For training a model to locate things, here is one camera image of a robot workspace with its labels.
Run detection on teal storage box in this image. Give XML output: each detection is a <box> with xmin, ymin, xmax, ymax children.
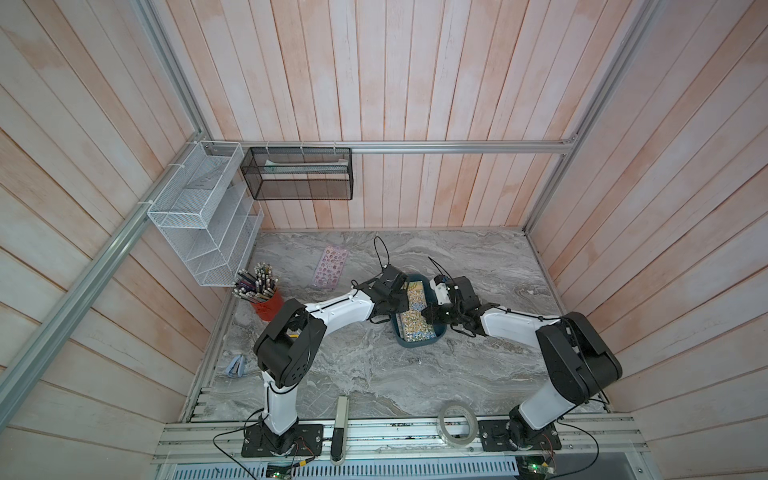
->
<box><xmin>389</xmin><ymin>273</ymin><xmax>447</xmax><ymax>348</ymax></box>

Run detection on colourful small sticker sheet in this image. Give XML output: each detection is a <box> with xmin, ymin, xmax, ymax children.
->
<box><xmin>397</xmin><ymin>281</ymin><xmax>437</xmax><ymax>343</ymax></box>

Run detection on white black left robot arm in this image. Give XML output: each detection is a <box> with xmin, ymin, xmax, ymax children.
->
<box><xmin>253</xmin><ymin>265</ymin><xmax>408</xmax><ymax>436</ymax></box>

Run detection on white mesh wall shelf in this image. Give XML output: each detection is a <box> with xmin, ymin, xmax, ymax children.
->
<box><xmin>148</xmin><ymin>141</ymin><xmax>264</xmax><ymax>287</ymax></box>

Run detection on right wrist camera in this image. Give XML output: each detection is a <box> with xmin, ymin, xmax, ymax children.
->
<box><xmin>430</xmin><ymin>275</ymin><xmax>452</xmax><ymax>305</ymax></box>

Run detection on blue binder clip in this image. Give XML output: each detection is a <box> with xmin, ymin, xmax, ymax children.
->
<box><xmin>225</xmin><ymin>354</ymin><xmax>247</xmax><ymax>378</ymax></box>

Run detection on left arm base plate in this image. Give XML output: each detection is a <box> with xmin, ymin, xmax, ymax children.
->
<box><xmin>241</xmin><ymin>423</ymin><xmax>324</xmax><ymax>458</ymax></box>

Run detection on clear tape roll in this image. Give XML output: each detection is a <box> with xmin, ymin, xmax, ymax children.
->
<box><xmin>436</xmin><ymin>402</ymin><xmax>479</xmax><ymax>448</ymax></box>

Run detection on black mesh wall basket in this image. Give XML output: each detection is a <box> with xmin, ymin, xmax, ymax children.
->
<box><xmin>240</xmin><ymin>146</ymin><xmax>354</xmax><ymax>201</ymax></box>

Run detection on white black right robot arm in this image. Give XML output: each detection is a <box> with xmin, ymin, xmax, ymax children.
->
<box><xmin>426</xmin><ymin>275</ymin><xmax>623</xmax><ymax>431</ymax></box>

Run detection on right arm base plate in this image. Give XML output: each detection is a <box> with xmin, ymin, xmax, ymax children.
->
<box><xmin>478</xmin><ymin>419</ymin><xmax>562</xmax><ymax>452</ymax></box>

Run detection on red pencil cup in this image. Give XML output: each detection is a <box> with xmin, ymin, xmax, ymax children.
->
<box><xmin>232</xmin><ymin>263</ymin><xmax>284</xmax><ymax>322</ymax></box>

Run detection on pink sticker sheet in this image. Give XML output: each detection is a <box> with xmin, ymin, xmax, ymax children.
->
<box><xmin>311</xmin><ymin>245</ymin><xmax>349</xmax><ymax>290</ymax></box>

